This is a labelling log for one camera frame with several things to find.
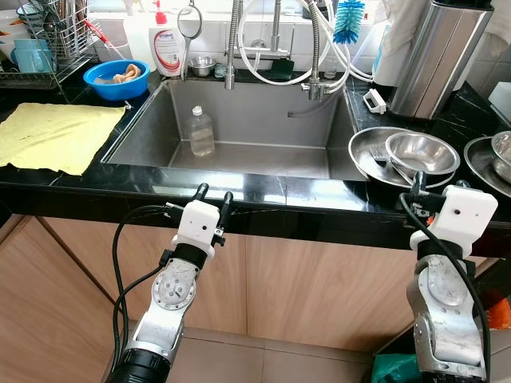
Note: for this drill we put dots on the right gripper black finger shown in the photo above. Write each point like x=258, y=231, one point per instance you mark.
x=420, y=183

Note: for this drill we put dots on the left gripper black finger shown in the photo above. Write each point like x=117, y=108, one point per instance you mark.
x=227, y=209
x=200, y=193

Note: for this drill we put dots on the stainless steel fork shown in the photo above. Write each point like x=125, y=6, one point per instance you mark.
x=382, y=153

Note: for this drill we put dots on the stainless steel plate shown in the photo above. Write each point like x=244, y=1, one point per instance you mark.
x=477, y=163
x=367, y=140

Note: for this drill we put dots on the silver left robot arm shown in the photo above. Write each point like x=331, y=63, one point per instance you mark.
x=172, y=295

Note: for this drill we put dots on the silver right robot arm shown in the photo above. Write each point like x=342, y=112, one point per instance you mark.
x=439, y=319

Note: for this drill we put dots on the chrome spring kitchen faucet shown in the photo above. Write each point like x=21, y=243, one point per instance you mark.
x=231, y=48

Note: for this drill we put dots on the clear plastic bottle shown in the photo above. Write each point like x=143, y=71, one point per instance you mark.
x=202, y=137

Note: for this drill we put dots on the stainless steel sink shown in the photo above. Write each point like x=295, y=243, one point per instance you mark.
x=255, y=120

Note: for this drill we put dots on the small white plastic clip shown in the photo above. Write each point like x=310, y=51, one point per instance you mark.
x=375, y=101

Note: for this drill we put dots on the light wood cabinet door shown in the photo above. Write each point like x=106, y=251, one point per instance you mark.
x=319, y=287
x=80, y=263

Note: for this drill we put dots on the stainless steel knife block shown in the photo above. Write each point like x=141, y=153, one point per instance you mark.
x=435, y=64

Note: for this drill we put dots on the blue plastic bowl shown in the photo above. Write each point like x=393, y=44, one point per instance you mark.
x=136, y=88

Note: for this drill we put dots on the small stainless steel bowl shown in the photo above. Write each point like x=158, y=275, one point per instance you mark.
x=203, y=66

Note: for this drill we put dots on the small orange object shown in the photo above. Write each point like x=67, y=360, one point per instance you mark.
x=500, y=313

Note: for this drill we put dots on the round metal strainer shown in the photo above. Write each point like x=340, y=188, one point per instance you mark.
x=187, y=60

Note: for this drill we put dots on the white red-capped dish soap bottle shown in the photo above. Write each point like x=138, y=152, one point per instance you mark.
x=169, y=52

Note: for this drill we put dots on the green scouring sponge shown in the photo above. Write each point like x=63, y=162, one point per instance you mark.
x=283, y=72

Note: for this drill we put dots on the yellow dish cloth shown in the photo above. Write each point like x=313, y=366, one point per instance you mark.
x=56, y=136

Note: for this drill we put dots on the plain white plastic bottle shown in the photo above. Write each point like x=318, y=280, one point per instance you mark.
x=137, y=40

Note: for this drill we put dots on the white floor appliance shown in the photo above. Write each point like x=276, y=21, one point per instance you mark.
x=501, y=355

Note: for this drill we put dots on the chrome flexible filter tap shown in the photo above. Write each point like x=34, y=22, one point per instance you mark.
x=314, y=48

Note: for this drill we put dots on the blue bottle brush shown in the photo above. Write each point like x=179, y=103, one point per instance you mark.
x=348, y=22

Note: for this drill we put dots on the light wood cabinet side panel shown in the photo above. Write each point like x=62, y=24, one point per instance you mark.
x=40, y=319

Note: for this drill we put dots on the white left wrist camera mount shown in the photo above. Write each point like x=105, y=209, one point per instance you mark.
x=200, y=223

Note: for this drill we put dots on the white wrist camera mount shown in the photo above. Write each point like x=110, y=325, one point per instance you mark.
x=463, y=215
x=200, y=223

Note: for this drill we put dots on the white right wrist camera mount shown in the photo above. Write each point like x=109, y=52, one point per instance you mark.
x=463, y=215

